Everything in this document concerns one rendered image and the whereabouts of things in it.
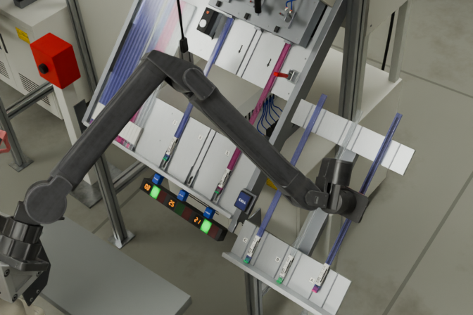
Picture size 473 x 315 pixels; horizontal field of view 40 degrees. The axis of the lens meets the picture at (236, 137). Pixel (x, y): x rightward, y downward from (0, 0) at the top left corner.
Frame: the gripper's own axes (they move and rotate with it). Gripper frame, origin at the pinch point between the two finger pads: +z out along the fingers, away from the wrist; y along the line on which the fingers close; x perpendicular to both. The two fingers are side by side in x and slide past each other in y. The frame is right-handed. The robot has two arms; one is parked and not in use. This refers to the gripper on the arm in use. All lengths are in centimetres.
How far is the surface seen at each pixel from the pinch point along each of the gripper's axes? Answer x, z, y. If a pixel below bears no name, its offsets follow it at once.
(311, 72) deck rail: -26.4, 7.9, 30.6
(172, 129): 7, 8, 67
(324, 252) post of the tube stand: 19.5, 20.3, 8.6
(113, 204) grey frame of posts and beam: 51, 46, 104
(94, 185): 57, 70, 135
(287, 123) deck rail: -10.3, 8.6, 31.1
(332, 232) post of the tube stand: 12.3, 14.8, 7.2
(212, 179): 14.7, 8.2, 45.8
